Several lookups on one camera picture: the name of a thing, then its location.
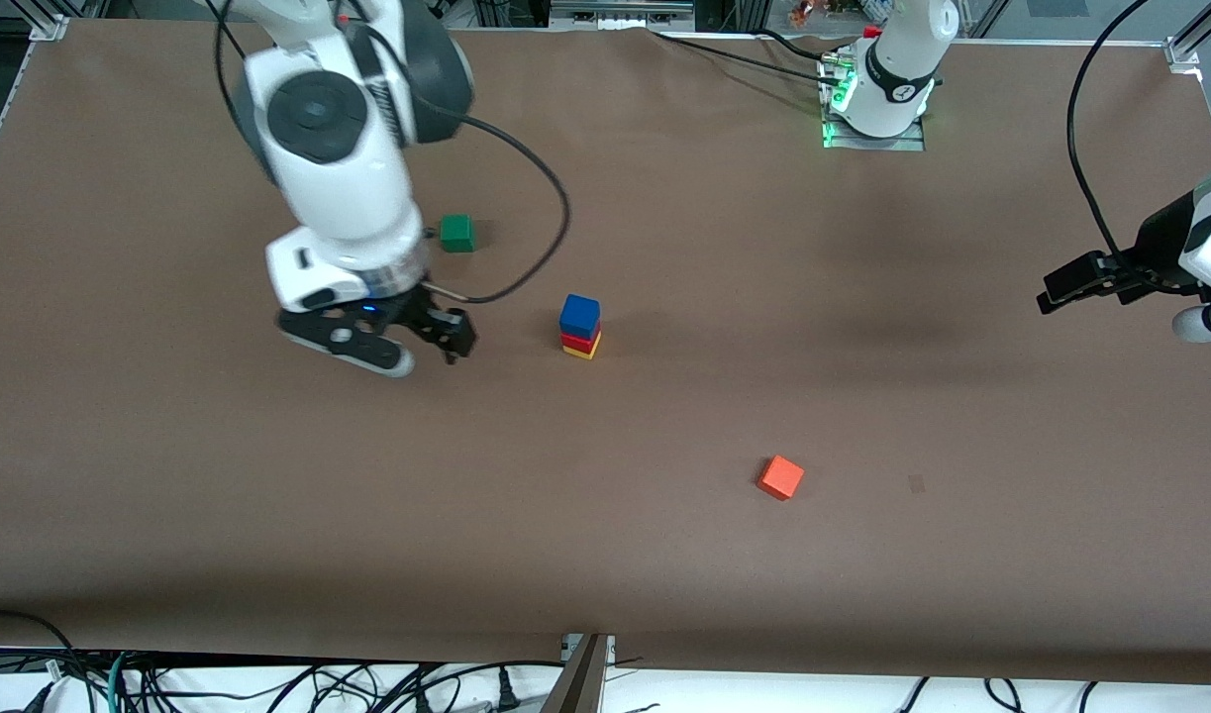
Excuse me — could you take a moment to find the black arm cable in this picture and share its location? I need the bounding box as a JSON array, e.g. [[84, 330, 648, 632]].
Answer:
[[214, 0, 572, 304], [1066, 0, 1153, 264]]

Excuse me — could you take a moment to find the grey metal rail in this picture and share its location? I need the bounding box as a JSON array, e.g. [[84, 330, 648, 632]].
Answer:
[[550, 0, 696, 25]]

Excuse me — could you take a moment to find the black cable across table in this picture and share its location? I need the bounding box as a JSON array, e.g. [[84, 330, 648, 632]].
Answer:
[[650, 30, 849, 85]]

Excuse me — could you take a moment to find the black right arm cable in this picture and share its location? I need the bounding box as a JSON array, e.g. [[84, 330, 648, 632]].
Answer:
[[214, 0, 572, 304]]

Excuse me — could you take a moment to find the aluminium frame profile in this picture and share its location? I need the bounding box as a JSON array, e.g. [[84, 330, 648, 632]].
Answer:
[[1164, 0, 1211, 164]]

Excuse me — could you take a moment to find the black looping floor cable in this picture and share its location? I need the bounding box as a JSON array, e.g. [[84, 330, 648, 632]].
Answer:
[[0, 610, 96, 713]]

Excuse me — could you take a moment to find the brown angled strut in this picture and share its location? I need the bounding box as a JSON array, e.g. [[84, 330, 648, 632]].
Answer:
[[541, 634, 611, 713]]

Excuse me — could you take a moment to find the brown paper table cover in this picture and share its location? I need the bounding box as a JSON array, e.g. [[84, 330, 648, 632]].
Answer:
[[0, 20, 1211, 686]]

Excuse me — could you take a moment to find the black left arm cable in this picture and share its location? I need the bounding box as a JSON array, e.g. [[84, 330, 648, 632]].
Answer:
[[1066, 0, 1153, 264]]

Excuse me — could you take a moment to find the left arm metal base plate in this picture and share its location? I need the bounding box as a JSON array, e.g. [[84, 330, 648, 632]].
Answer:
[[820, 54, 927, 153]]

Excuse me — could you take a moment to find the blue wooden block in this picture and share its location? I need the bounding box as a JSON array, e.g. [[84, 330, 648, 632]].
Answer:
[[558, 293, 602, 341]]

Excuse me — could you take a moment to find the orange wooden block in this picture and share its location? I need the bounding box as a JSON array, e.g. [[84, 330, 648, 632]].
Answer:
[[757, 456, 805, 502]]

